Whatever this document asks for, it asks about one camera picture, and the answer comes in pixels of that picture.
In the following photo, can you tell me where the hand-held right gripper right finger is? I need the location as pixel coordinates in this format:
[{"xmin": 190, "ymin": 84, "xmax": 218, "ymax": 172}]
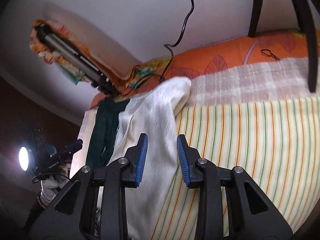
[{"xmin": 176, "ymin": 134, "xmax": 293, "ymax": 240}]

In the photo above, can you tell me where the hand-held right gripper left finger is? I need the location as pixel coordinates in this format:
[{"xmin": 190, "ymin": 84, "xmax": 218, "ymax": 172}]
[{"xmin": 25, "ymin": 133, "xmax": 148, "ymax": 240}]

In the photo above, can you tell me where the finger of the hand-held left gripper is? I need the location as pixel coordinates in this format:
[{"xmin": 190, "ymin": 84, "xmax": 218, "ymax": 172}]
[{"xmin": 59, "ymin": 139, "xmax": 83, "ymax": 156}]

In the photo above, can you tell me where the green white tree print t-shirt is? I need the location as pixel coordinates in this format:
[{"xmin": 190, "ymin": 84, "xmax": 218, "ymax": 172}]
[{"xmin": 85, "ymin": 77, "xmax": 192, "ymax": 240}]

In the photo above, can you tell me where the person's left hand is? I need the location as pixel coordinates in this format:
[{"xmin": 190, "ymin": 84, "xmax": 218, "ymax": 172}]
[{"xmin": 40, "ymin": 166, "xmax": 70, "ymax": 202}]

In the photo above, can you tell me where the striped woven mat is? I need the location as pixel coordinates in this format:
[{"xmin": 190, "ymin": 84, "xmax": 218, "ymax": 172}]
[{"xmin": 150, "ymin": 96, "xmax": 320, "ymax": 240}]

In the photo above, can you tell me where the folded silver tripod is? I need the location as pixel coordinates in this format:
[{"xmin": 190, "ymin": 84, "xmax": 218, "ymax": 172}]
[{"xmin": 36, "ymin": 24, "xmax": 118, "ymax": 97}]

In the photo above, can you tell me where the orange leaf-pattern pillow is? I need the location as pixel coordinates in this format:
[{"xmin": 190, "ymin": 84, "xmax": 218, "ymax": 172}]
[{"xmin": 89, "ymin": 29, "xmax": 316, "ymax": 108}]

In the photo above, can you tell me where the black ring light cable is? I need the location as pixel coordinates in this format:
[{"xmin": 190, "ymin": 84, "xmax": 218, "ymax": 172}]
[{"xmin": 125, "ymin": 0, "xmax": 202, "ymax": 96}]

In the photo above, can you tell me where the black ring light tripod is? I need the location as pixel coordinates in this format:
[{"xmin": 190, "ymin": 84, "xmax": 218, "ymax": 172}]
[{"xmin": 247, "ymin": 0, "xmax": 320, "ymax": 93}]

